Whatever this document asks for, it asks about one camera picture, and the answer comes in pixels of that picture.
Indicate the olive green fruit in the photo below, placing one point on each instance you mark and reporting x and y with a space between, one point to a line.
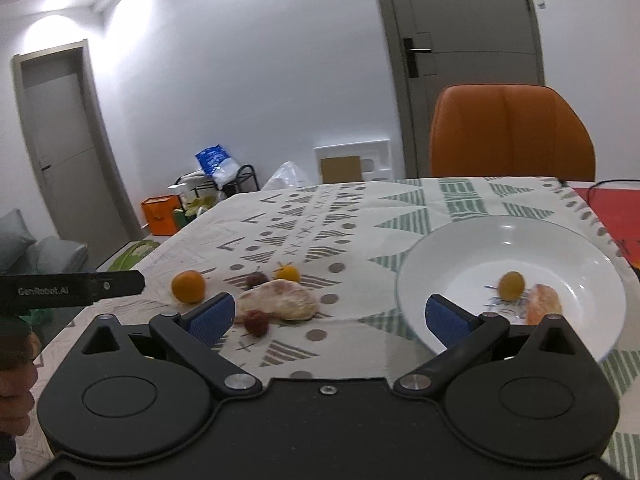
512 285

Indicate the orange box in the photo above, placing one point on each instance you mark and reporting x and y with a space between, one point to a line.
160 215

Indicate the pale peeled pomelo piece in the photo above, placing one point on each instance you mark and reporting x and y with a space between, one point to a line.
280 301

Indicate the white foam packaging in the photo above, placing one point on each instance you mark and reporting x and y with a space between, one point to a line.
377 152

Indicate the patterned tablecloth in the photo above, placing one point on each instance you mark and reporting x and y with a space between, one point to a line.
350 220

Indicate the person's left hand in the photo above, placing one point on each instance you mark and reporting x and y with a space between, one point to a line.
17 390

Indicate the grey door with lock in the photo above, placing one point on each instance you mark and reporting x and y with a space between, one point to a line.
475 35

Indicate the small kumquat with stem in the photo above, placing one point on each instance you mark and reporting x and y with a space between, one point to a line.
286 273

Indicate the green floor mat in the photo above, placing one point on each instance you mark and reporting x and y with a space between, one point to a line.
132 255

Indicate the brown cardboard piece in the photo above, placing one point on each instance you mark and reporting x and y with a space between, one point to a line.
341 170

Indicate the red jujube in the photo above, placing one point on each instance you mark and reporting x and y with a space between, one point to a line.
256 323

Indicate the dark purple plum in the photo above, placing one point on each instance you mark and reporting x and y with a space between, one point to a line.
256 280

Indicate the peeled orange piece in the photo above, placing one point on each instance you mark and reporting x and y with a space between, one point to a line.
545 305

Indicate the red mat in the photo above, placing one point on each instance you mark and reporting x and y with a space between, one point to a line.
615 215

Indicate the round orange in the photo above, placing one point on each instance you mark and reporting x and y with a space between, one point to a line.
188 287

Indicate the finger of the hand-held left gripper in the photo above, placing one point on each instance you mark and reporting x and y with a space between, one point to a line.
122 283

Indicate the grey sofa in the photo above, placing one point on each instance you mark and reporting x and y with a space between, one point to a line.
35 250

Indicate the white plastic bag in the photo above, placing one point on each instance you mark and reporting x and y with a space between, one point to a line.
287 177

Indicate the orange chair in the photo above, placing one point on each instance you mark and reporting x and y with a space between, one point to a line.
510 130

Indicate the black metal rack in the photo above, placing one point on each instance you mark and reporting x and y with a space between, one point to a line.
247 180

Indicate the blue plastic bag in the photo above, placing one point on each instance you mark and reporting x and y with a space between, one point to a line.
212 159

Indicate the white plate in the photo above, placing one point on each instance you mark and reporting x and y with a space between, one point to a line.
500 245

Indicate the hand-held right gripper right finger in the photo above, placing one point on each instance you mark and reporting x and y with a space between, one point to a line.
445 322

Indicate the green bag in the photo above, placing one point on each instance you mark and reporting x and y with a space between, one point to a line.
195 210

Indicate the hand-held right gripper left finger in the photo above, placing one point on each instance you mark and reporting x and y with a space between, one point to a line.
211 317

